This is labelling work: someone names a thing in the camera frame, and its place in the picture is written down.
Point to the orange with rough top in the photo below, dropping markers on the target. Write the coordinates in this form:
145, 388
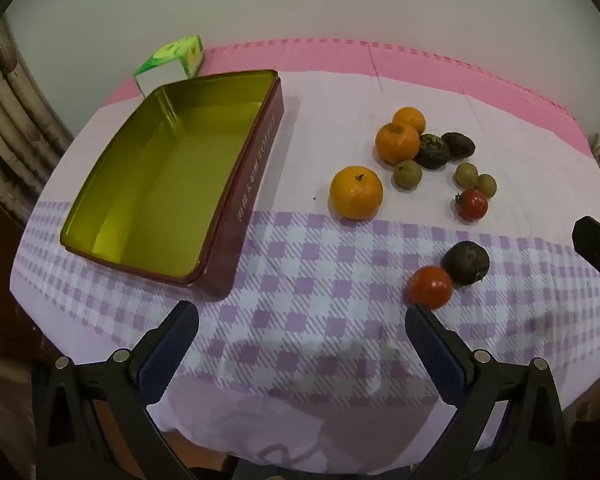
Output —
396, 145

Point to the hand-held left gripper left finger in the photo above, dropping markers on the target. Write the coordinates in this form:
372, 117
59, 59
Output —
172, 342

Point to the gold and maroon tin box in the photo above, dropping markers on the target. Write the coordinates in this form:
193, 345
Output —
165, 170

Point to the small green-brown longan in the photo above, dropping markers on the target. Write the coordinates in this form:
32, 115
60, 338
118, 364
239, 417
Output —
466, 175
407, 175
487, 185

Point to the dark water chestnut with sprout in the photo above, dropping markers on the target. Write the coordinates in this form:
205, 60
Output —
431, 152

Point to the beige patterned curtain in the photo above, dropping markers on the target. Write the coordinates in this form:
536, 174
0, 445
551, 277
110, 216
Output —
15, 120

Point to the green and white tissue box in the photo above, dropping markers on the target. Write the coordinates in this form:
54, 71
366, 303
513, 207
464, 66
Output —
172, 62

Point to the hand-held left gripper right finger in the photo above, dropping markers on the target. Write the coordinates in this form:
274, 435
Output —
432, 347

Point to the small smooth orange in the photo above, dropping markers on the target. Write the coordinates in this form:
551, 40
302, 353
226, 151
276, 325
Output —
411, 117

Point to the brown wooden door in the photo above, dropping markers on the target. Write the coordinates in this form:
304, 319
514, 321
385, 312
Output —
0, 310

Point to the pink checked cloth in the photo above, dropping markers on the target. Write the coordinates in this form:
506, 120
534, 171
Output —
330, 55

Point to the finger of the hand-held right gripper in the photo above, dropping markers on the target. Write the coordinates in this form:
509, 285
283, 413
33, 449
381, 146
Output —
597, 247

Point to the red tomato with stem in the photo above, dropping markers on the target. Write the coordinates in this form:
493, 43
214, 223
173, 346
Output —
473, 206

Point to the large orange with stem dot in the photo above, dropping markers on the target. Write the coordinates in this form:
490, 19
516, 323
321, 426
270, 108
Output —
356, 194

